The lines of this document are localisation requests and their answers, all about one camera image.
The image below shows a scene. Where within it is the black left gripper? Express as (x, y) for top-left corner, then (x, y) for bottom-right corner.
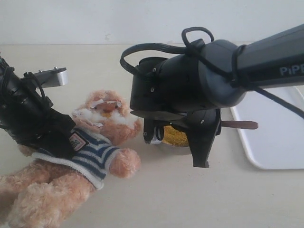
(0, 71), (76, 159)

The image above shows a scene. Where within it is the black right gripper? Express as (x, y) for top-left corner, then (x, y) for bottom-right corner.
(130, 55), (221, 168)

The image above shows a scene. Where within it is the dark brown wooden spoon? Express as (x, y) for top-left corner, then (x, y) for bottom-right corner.
(221, 120), (258, 130)

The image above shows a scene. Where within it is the tan teddy bear striped shirt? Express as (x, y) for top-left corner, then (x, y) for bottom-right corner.
(0, 90), (142, 228)

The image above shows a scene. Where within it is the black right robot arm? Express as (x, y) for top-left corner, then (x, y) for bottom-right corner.
(120, 25), (304, 168)

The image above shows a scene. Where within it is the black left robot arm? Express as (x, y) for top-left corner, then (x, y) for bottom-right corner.
(0, 58), (76, 159)

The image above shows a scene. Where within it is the yellow millet grain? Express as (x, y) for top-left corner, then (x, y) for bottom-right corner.
(162, 125), (189, 147)

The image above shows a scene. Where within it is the steel bowl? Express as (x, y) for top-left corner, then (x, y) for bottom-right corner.
(143, 126), (191, 155)

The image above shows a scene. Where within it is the white rectangular plastic tray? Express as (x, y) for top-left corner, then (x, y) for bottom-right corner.
(231, 92), (304, 170)

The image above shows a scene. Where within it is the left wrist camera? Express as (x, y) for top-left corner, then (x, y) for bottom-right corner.
(22, 67), (68, 88)

